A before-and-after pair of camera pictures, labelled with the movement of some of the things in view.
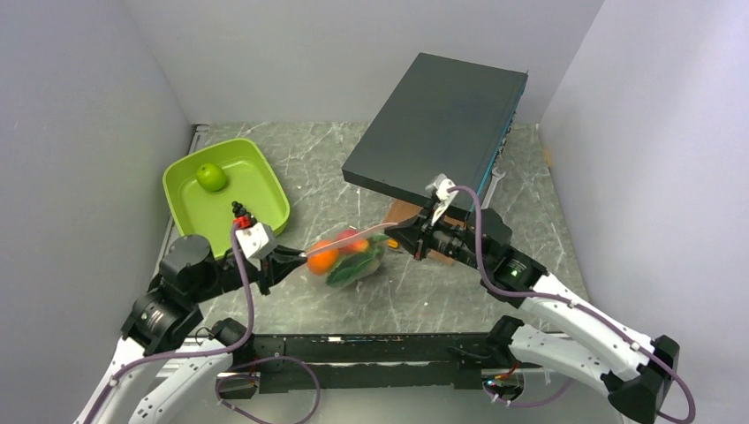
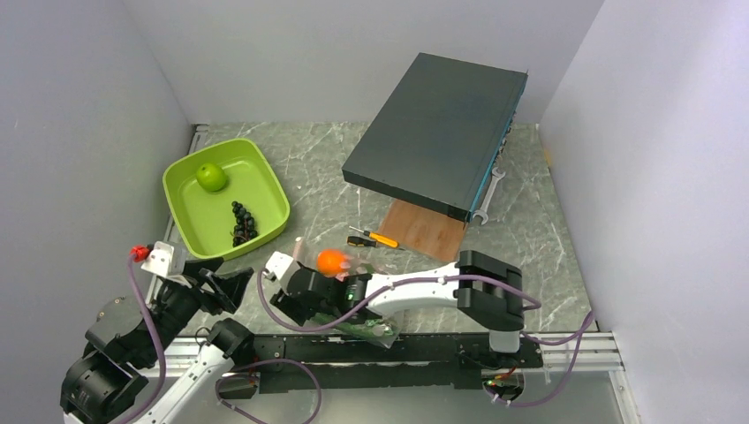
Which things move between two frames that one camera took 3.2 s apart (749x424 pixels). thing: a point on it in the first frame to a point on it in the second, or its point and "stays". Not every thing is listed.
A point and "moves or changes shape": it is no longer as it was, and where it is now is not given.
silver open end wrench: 496,177 stays
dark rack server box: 446,117 stays
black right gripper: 415,235 to 291,307
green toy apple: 210,177 stays
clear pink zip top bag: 349,256 to 361,323
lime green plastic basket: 202,186 stays
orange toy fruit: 323,257 moves or changes shape
